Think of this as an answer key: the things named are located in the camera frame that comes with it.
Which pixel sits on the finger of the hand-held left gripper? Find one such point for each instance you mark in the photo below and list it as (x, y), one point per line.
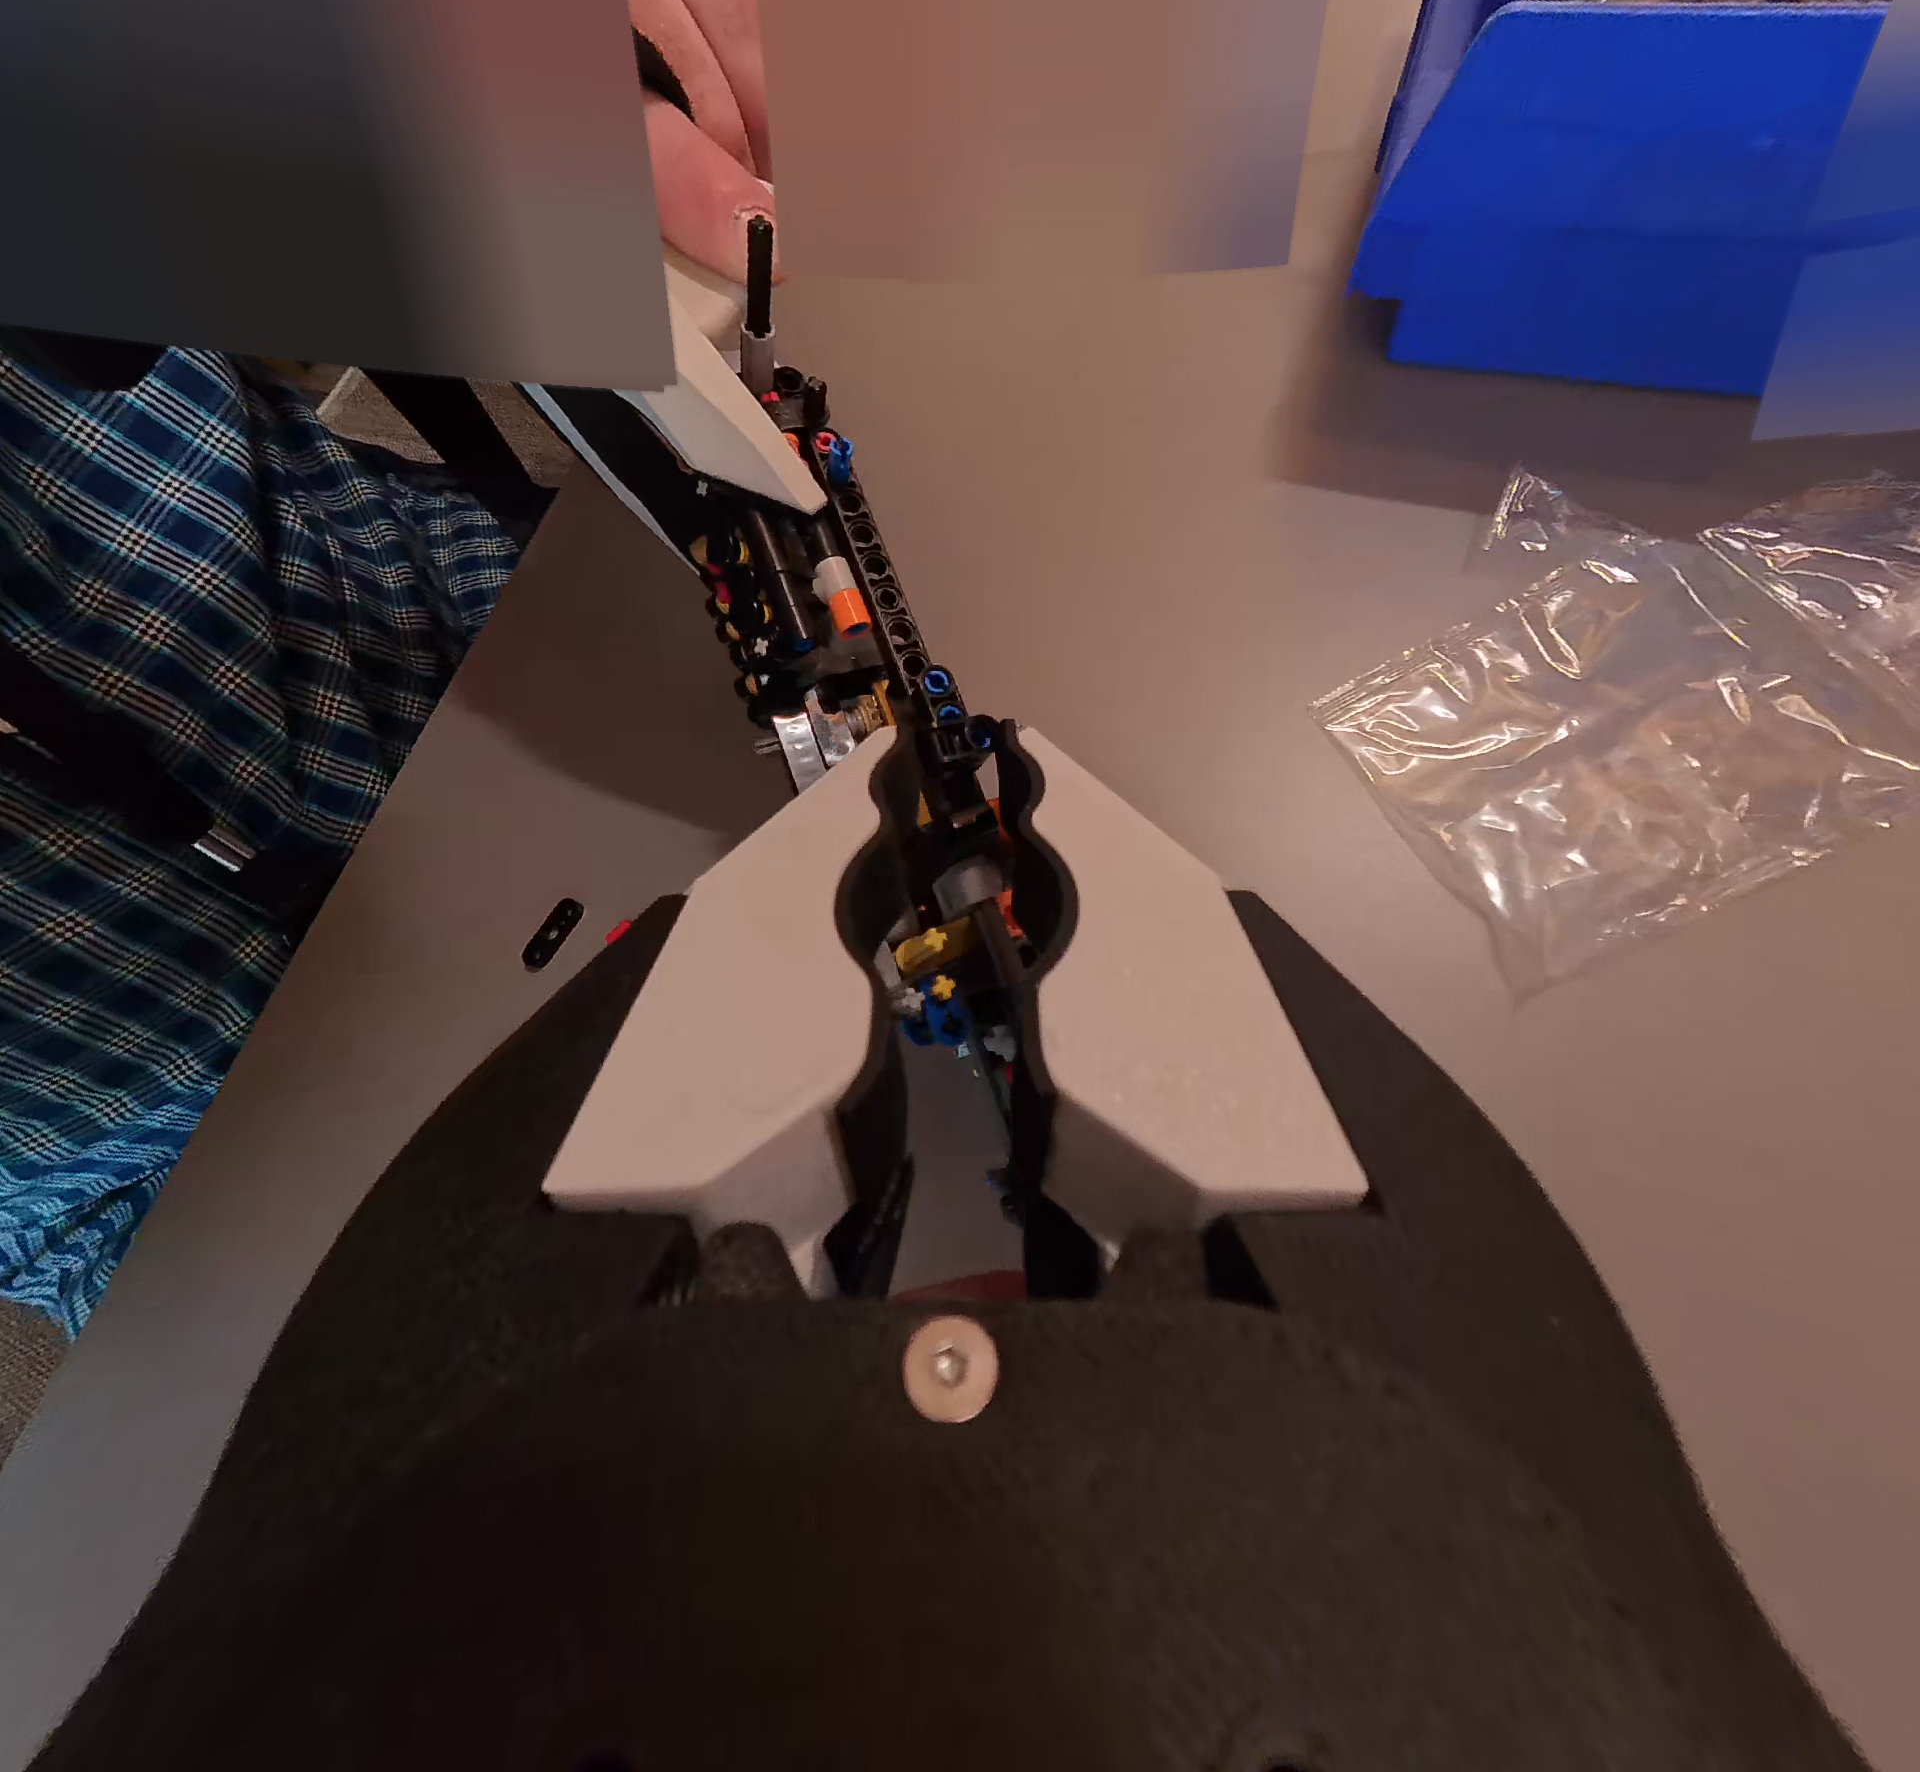
(734, 438)
(645, 438)

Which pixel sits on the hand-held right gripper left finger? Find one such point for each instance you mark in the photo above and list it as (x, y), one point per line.
(720, 1051)

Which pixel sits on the person's left hand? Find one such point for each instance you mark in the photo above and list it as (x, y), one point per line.
(698, 2)

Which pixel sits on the small clear plastic bag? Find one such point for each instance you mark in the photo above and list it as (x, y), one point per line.
(1831, 573)

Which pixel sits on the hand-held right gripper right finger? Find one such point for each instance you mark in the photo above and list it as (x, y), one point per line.
(1186, 1051)

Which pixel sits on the multicoloured lego vehicle model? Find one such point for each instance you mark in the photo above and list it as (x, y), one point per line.
(885, 573)

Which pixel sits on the blue storage bin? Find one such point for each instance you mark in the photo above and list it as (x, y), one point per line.
(1576, 152)

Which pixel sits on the black lego beam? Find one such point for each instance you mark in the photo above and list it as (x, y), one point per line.
(550, 932)

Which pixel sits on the large clear plastic bag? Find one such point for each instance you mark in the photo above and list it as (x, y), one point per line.
(1576, 751)

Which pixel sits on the blue plaid clothing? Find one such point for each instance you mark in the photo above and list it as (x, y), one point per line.
(149, 527)

